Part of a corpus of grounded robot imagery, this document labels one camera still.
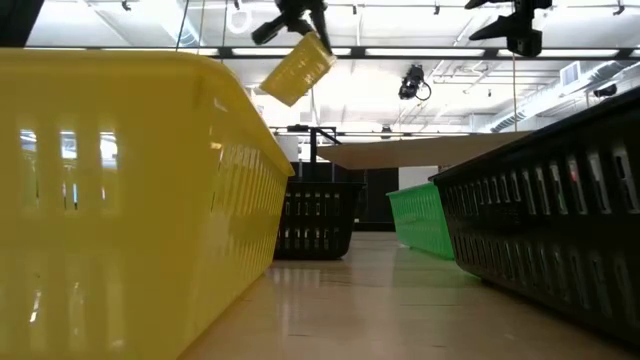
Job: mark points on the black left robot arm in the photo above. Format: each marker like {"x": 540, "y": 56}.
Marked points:
{"x": 17, "y": 22}

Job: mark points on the yellow slotted plastic basket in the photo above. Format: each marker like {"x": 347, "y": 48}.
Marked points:
{"x": 125, "y": 225}
{"x": 297, "y": 72}

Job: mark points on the silver ceiling air duct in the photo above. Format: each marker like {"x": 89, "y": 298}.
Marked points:
{"x": 507, "y": 122}
{"x": 186, "y": 32}

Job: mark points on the green slotted plastic basket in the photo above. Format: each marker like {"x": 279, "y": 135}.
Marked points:
{"x": 420, "y": 220}

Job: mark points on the black overhead camera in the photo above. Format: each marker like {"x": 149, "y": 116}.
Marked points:
{"x": 411, "y": 80}

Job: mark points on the black slotted plastic basket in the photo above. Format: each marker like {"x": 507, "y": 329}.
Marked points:
{"x": 320, "y": 220}
{"x": 550, "y": 225}

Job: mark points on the small black track spotlight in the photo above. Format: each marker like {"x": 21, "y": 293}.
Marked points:
{"x": 620, "y": 9}
{"x": 126, "y": 6}

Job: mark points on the black partition wall panels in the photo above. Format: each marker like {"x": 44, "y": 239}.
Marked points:
{"x": 380, "y": 200}

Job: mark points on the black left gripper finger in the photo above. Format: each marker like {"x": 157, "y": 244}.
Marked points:
{"x": 322, "y": 30}
{"x": 272, "y": 31}

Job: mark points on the wooden shelf with black legs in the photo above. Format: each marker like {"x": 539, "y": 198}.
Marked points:
{"x": 400, "y": 152}

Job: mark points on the black ceiling spotlight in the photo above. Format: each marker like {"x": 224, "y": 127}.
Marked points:
{"x": 605, "y": 91}

